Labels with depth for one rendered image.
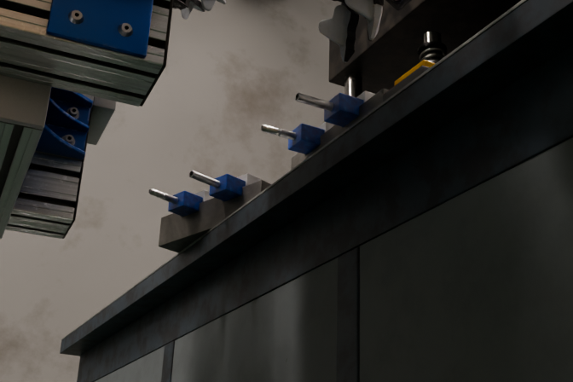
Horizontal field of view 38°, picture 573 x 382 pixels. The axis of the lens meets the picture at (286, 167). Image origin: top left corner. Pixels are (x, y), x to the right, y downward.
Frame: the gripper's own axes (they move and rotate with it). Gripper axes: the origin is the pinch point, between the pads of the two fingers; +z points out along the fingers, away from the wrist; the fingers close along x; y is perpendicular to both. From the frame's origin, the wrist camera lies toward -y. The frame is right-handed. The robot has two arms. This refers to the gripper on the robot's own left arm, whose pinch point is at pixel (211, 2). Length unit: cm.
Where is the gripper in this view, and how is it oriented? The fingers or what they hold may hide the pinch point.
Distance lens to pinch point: 196.5
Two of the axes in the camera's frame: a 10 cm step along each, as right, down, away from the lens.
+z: 6.5, 3.4, 6.8
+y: -1.4, 9.3, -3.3
